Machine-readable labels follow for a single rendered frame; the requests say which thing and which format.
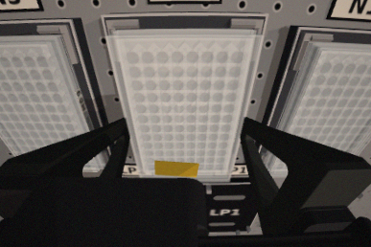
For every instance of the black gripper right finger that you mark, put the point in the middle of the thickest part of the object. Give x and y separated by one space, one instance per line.
319 176

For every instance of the black rectangular pad with small corner posts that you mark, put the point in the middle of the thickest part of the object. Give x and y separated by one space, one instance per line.
230 206

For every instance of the grey perforated base plate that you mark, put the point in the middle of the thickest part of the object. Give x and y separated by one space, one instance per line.
281 14

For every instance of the white multi-well plate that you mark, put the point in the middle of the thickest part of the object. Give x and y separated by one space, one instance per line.
298 75
137 31
41 102

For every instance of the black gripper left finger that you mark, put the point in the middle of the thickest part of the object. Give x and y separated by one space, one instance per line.
68 157

